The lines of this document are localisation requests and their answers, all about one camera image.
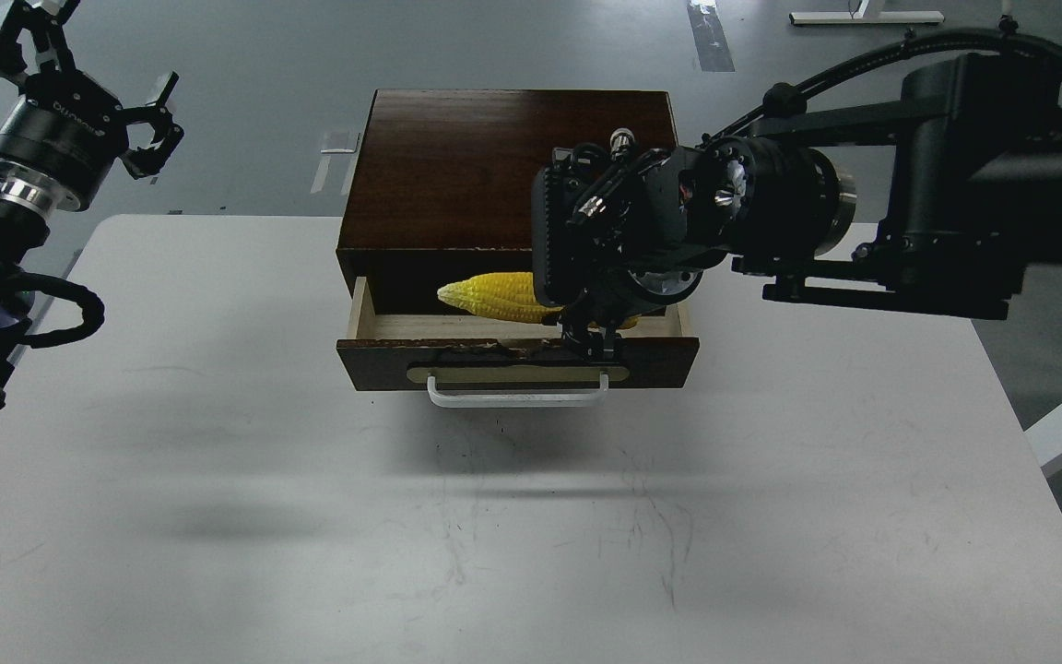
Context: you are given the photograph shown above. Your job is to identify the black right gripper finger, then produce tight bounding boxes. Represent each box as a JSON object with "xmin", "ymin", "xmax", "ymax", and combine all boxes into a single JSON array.
[{"xmin": 558, "ymin": 308, "xmax": 624, "ymax": 365}]

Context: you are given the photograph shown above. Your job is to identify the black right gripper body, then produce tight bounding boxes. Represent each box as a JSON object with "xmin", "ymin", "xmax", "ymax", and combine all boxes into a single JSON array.
[{"xmin": 532, "ymin": 137, "xmax": 858, "ymax": 324}]

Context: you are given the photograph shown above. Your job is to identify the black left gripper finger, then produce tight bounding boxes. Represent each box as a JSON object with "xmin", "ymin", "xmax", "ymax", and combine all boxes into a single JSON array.
[
  {"xmin": 0, "ymin": 1, "xmax": 80, "ymax": 91},
  {"xmin": 121, "ymin": 70, "xmax": 184, "ymax": 180}
]

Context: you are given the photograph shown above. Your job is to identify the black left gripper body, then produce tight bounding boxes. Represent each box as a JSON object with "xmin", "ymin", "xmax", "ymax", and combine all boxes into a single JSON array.
[{"xmin": 0, "ymin": 72, "xmax": 129, "ymax": 211}]

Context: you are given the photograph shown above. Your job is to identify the yellow corn cob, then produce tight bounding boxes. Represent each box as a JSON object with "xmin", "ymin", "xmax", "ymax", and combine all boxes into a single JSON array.
[{"xmin": 436, "ymin": 271, "xmax": 643, "ymax": 331}]

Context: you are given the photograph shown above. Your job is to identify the wooden drawer with white handle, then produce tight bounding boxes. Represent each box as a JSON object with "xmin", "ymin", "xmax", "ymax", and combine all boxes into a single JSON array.
[{"xmin": 337, "ymin": 277, "xmax": 700, "ymax": 407}]

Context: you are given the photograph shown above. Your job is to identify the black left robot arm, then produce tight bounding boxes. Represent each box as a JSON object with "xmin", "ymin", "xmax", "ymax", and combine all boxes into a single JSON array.
[{"xmin": 0, "ymin": 1, "xmax": 184, "ymax": 410}]

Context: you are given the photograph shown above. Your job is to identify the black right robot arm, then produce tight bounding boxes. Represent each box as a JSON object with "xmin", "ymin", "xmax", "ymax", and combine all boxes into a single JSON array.
[{"xmin": 532, "ymin": 18, "xmax": 1062, "ymax": 364}]

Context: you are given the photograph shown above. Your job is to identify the dark wooden drawer cabinet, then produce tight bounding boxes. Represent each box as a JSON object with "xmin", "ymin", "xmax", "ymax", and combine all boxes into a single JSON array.
[{"xmin": 336, "ymin": 89, "xmax": 678, "ymax": 314}]

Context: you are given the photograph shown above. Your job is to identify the white floor tape marks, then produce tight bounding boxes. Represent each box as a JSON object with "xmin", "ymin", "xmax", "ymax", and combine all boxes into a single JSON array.
[{"xmin": 309, "ymin": 127, "xmax": 363, "ymax": 195}]

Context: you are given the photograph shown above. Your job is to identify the grey floor tape strip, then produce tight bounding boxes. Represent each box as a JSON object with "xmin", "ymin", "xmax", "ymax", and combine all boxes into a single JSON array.
[{"xmin": 684, "ymin": 1, "xmax": 735, "ymax": 73}]

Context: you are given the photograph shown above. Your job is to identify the white table leg base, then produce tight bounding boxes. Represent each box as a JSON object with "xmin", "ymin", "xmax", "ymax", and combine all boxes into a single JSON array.
[{"xmin": 788, "ymin": 1, "xmax": 947, "ymax": 27}]

